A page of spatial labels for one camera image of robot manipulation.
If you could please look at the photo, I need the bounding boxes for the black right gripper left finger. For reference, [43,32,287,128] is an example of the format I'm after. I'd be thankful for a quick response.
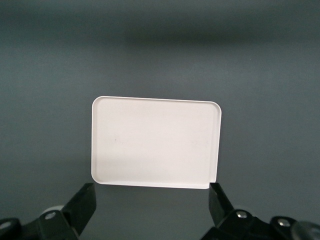
[33,182,98,240]

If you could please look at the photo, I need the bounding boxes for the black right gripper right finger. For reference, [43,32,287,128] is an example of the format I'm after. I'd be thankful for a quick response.
[201,182,271,240]

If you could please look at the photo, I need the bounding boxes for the white rectangular plastic tray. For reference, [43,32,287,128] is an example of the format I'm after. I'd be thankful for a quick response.
[90,95,223,190]

